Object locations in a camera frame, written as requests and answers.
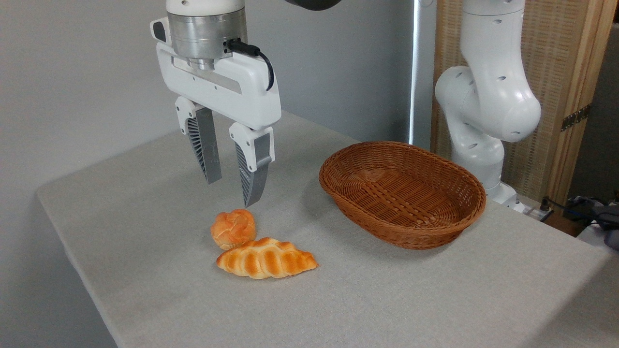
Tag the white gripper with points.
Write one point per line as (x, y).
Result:
(232, 99)

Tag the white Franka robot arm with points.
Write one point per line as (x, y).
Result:
(493, 96)

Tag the grey blue bag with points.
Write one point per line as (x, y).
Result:
(604, 217)

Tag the dark metal screen hinge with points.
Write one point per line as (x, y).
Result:
(575, 117)

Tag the round knotted bread roll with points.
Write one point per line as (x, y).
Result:
(232, 227)

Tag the white power strip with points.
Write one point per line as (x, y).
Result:
(534, 211)

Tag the grey tablecloth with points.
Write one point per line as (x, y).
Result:
(338, 309)

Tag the long braided bread loaf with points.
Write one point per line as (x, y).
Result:
(266, 260)

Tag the brown wicker basket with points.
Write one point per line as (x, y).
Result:
(401, 193)

